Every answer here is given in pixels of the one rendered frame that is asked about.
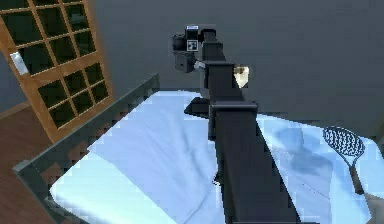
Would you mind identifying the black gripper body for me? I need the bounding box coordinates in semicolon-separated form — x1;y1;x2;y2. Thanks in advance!
171;32;198;74

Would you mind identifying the white and tan bowl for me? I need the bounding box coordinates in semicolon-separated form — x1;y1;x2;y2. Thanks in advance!
233;65;251;89

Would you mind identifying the grey bed with blue sheet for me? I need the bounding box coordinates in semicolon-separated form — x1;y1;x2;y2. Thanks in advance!
12;73;384;224

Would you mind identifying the wooden door with glass panes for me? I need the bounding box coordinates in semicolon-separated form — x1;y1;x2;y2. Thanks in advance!
0;0;116;144

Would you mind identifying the black tennis racket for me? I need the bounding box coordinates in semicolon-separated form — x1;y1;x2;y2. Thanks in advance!
322;125;366;196

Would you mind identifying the white door handle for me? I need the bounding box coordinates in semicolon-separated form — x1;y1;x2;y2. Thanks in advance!
9;51;31;76

